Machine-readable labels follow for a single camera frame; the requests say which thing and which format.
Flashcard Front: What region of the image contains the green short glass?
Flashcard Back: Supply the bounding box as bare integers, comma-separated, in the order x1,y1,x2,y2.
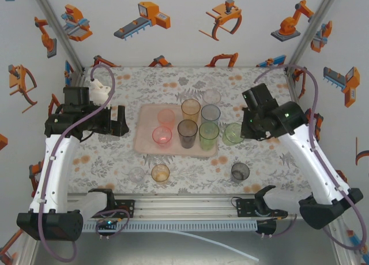
222,122,245,147

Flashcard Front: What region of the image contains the clear short glass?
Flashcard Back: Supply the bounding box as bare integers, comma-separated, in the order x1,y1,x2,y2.
127,166,146,184

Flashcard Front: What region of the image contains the salmon pink short glass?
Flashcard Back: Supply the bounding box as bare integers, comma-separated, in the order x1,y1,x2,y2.
157,109,176,129

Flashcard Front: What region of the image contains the aluminium mounting rail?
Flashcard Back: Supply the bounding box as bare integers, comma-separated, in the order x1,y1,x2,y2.
66,193,318,223

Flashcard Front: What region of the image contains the dark grey short glass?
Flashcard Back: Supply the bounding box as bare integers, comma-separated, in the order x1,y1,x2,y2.
231,162,251,182

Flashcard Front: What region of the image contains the clear tall glass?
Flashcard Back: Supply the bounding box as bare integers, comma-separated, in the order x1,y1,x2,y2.
202,88,222,104

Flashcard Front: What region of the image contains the white slotted cable duct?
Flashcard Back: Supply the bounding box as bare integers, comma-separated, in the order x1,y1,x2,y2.
82,220,259,233

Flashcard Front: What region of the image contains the green tall glass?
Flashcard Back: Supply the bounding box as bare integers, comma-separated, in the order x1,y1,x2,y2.
198,121,220,152

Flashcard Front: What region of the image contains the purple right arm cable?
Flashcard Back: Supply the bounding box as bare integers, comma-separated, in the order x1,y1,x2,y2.
253,64,364,251

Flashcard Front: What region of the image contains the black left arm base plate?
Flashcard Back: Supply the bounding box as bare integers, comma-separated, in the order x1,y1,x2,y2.
114,199,136,219

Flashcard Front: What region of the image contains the thin white tube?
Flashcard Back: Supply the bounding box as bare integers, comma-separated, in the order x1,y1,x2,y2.
160,229,260,262

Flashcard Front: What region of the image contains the floral tablecloth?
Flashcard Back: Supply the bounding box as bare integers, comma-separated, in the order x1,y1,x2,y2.
59,66,315,196

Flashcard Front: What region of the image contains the pale pink plastic tray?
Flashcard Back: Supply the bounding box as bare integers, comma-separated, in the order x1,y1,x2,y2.
133,104,219,158

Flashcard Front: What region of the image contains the red pink short glass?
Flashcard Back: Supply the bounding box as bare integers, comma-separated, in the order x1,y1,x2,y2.
152,125,173,146

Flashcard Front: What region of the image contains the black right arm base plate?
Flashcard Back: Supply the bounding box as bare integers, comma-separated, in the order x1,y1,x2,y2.
235,198,289,219

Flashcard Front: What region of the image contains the aluminium frame leg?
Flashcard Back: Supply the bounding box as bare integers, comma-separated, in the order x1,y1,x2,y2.
17,237,40,265
328,229,357,265

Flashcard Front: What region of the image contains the orange tall glass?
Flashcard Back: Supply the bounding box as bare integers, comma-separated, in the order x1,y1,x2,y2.
180,99,201,123

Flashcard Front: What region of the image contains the blue grey tall glass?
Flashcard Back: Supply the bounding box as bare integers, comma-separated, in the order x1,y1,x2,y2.
200,104,221,126

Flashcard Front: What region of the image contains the small control board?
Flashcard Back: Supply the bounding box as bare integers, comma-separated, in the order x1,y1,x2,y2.
96,217,121,230

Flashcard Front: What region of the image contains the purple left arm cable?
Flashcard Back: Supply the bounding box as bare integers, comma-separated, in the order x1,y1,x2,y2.
37,64,116,263

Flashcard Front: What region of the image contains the aluminium table side rail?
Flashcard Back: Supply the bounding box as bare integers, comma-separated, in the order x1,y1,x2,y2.
284,69,342,212
73,69,87,88

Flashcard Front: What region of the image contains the aluminium corner post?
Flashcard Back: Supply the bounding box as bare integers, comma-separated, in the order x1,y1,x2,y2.
28,0,86,75
284,0,342,75

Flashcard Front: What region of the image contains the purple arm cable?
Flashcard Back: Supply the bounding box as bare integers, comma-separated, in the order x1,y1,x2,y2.
253,64,364,251
37,64,116,263

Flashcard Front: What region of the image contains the dark grey tall glass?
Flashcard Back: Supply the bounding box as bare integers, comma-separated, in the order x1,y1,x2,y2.
176,119,199,150

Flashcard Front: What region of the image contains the orange short glass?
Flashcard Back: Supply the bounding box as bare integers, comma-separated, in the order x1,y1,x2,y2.
150,164,171,184

